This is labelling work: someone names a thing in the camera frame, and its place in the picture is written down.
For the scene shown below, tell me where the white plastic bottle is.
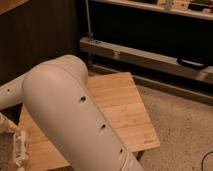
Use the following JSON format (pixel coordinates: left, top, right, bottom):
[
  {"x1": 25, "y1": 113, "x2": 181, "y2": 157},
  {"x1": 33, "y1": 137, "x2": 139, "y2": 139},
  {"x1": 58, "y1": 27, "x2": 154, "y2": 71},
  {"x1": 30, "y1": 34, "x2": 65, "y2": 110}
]
[{"x1": 13, "y1": 131, "x2": 29, "y2": 167}]

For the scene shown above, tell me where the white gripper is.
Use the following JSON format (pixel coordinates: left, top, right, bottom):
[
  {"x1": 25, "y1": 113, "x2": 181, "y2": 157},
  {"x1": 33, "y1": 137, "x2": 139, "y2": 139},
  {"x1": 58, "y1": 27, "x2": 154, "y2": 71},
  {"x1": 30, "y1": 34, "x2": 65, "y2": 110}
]
[{"x1": 0, "y1": 112, "x2": 19, "y2": 171}]

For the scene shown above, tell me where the metal pole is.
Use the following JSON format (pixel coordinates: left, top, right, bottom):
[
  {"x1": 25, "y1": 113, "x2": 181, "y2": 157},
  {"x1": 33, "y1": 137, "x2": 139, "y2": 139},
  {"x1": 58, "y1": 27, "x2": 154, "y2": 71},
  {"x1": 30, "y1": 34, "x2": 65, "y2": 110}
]
[{"x1": 85, "y1": 0, "x2": 93, "y2": 42}]

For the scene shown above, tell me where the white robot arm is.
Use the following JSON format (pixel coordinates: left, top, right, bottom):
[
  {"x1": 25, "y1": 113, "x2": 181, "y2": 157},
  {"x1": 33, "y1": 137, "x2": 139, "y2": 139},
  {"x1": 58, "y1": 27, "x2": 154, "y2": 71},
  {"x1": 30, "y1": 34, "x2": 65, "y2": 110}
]
[{"x1": 0, "y1": 55, "x2": 144, "y2": 171}]

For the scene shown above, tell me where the wooden shelf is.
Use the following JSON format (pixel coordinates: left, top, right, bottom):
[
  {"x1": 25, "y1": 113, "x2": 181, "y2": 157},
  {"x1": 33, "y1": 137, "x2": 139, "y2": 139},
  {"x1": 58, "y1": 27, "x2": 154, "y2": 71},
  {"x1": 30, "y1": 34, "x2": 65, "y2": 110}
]
[{"x1": 93, "y1": 0, "x2": 213, "y2": 21}]

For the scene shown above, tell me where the wooden table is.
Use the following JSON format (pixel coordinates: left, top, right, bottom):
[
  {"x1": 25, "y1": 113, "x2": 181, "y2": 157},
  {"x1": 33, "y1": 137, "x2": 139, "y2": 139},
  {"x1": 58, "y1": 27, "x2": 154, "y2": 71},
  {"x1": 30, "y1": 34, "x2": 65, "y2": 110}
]
[{"x1": 19, "y1": 72, "x2": 160, "y2": 171}]

